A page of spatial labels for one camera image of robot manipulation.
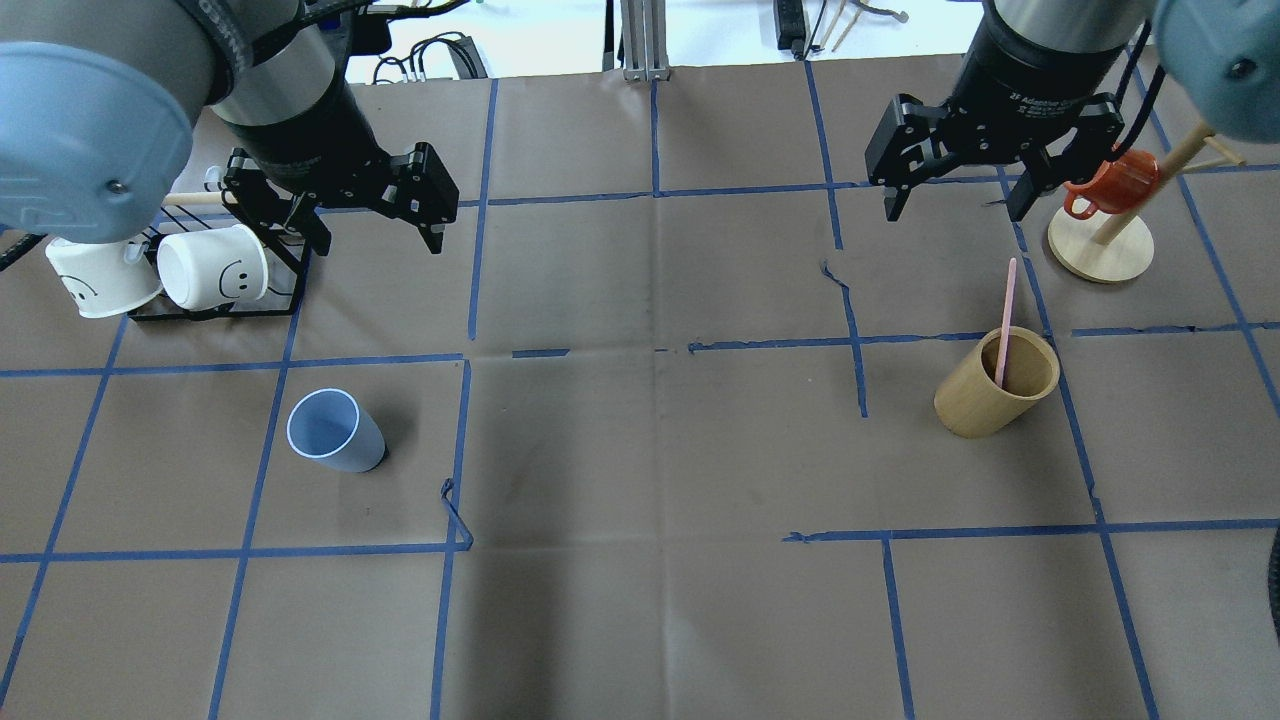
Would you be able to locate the aluminium frame post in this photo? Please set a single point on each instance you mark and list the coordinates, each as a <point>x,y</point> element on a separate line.
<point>644,41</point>

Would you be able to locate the white smiley mug left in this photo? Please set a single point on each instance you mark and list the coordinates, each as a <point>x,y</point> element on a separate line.
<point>105,279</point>

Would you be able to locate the white smiley mug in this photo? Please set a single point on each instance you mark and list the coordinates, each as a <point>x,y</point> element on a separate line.
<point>205,269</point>
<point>105,279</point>

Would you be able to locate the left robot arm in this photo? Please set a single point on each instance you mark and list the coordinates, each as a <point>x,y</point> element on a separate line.
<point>99,100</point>

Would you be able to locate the orange red mug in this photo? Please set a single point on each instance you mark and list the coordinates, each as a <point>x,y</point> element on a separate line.
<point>1117,186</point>

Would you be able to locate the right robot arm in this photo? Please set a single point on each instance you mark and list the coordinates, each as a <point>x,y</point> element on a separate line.
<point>1223,53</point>

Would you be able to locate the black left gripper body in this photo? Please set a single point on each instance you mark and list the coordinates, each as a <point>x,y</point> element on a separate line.
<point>312,137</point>

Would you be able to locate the black power strip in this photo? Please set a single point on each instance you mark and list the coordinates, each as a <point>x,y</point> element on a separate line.
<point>790,27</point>

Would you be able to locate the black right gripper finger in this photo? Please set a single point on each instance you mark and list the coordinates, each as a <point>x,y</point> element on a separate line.
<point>897,184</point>
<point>1033,182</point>

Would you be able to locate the blue plastic cup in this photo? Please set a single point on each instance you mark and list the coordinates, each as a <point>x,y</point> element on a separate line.
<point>329,427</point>

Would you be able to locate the bamboo chopstick holder cup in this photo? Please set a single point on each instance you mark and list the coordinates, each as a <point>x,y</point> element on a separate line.
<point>972,404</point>

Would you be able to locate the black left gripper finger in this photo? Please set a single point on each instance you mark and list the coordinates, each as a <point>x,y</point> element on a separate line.
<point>433,236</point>
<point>298,216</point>

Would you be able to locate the white smiley mug right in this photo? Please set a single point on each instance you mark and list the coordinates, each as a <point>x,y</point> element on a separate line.
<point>205,269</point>

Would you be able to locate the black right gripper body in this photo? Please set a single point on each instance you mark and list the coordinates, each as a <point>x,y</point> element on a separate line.
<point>1022,68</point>

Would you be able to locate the black wire mug rack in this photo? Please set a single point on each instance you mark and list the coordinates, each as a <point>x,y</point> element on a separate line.
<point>239,199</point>

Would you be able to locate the wooden mug tree stand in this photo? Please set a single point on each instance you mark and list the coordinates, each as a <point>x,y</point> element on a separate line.
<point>1116,248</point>

